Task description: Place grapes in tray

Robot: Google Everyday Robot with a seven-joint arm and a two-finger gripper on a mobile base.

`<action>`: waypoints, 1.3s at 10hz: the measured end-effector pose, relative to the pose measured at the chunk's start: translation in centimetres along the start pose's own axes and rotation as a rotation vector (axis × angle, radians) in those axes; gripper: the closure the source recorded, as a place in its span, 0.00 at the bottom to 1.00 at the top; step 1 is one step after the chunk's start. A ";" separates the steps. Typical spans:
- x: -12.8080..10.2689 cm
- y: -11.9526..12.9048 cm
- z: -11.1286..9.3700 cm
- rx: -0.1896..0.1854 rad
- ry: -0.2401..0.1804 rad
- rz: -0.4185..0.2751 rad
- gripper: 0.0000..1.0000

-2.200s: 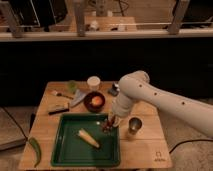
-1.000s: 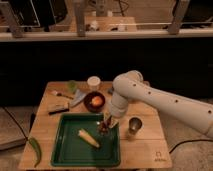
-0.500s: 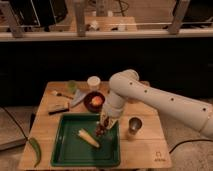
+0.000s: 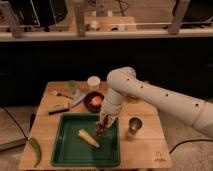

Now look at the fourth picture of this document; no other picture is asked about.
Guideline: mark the green plastic tray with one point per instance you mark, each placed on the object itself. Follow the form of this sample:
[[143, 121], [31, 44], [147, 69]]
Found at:
[[77, 145]]

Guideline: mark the wooden cutting board table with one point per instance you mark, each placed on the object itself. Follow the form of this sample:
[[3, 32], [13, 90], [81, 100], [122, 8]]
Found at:
[[147, 150]]

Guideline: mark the orange peach fruit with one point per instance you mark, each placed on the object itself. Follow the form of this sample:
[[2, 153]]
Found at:
[[96, 101]]

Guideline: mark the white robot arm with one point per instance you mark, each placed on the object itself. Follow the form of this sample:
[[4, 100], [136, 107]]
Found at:
[[192, 111]]

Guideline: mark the dark purple grape bunch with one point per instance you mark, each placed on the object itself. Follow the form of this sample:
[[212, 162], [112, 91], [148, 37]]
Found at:
[[101, 127]]

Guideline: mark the yellow corn cob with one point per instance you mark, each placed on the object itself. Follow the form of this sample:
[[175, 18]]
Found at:
[[88, 138]]

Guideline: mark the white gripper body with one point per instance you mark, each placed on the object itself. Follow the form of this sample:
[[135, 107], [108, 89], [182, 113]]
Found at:
[[111, 117]]

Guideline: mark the green small cup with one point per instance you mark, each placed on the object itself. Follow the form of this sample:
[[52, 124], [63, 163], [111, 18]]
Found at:
[[72, 86]]

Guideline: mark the metal cup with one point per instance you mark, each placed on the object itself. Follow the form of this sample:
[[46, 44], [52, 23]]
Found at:
[[135, 124]]

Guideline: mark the green chili pepper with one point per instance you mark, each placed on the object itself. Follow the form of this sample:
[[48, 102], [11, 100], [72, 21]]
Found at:
[[35, 145]]

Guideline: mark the dark brown bowl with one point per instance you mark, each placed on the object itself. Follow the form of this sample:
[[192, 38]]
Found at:
[[87, 102]]

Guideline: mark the white paper cup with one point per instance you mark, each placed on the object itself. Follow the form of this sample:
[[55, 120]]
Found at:
[[94, 83]]

